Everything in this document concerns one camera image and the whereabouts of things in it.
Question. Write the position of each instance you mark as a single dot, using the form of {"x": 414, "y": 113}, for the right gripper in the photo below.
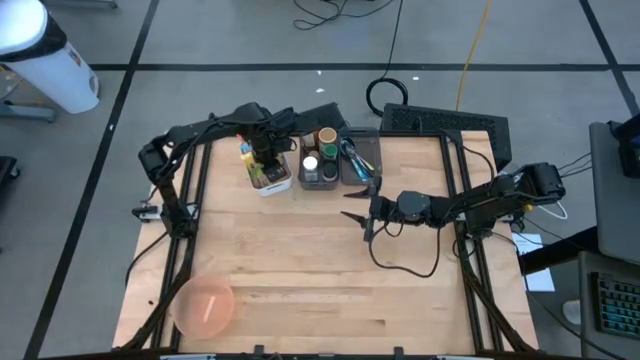
{"x": 385, "y": 207}

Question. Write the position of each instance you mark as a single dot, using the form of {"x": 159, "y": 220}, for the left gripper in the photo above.
{"x": 272, "y": 140}

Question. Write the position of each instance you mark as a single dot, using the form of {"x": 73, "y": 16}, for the blue snack packet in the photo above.
{"x": 245, "y": 147}

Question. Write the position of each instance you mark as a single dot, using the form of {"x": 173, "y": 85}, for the teal plastic spoon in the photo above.
{"x": 359, "y": 172}

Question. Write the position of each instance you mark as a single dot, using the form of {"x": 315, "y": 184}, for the purple-label spice jar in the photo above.
{"x": 329, "y": 171}

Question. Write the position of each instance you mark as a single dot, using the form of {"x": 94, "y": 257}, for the brown jar with white label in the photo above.
{"x": 308, "y": 140}

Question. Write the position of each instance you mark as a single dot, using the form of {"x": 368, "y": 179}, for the green-lidded herb jar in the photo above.
{"x": 328, "y": 151}

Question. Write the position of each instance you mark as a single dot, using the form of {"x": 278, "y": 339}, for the tan-lidded spice jar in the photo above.
{"x": 327, "y": 135}

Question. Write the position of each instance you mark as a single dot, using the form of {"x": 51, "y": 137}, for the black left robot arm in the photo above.
{"x": 152, "y": 157}

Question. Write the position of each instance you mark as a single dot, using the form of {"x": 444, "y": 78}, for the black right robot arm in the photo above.
{"x": 475, "y": 202}

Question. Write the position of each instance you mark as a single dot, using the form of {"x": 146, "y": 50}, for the white plastic bin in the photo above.
{"x": 275, "y": 189}

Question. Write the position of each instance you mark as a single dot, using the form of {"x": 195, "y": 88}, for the grey translucent plastic bin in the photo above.
{"x": 375, "y": 145}
{"x": 320, "y": 186}

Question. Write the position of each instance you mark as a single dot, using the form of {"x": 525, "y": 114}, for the black wedge-shaped panel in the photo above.
{"x": 325, "y": 117}

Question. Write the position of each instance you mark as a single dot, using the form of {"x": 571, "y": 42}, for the black perforated metal box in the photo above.
{"x": 440, "y": 120}

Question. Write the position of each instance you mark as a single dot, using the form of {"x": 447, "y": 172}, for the pink translucent bowl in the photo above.
{"x": 202, "y": 307}

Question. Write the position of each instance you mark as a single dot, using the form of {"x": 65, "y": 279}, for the white paper sheet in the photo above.
{"x": 525, "y": 245}

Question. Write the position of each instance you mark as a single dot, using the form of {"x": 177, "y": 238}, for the white cylinder machine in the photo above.
{"x": 45, "y": 75}

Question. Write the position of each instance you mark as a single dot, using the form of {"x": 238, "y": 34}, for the pale grey oval object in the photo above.
{"x": 572, "y": 312}

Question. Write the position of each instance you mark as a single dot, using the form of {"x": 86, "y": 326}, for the grey metal floor base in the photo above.
{"x": 30, "y": 114}

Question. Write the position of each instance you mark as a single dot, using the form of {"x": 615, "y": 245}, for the grey desk with keyboard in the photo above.
{"x": 586, "y": 280}

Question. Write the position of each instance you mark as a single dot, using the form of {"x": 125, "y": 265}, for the black desktop device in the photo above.
{"x": 630, "y": 150}

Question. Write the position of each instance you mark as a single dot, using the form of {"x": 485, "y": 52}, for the computer keyboard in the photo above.
{"x": 617, "y": 305}

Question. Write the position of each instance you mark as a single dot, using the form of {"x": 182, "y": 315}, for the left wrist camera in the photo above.
{"x": 284, "y": 119}

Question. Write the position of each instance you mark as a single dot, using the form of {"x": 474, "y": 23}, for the black aluminium table frame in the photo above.
{"x": 220, "y": 250}

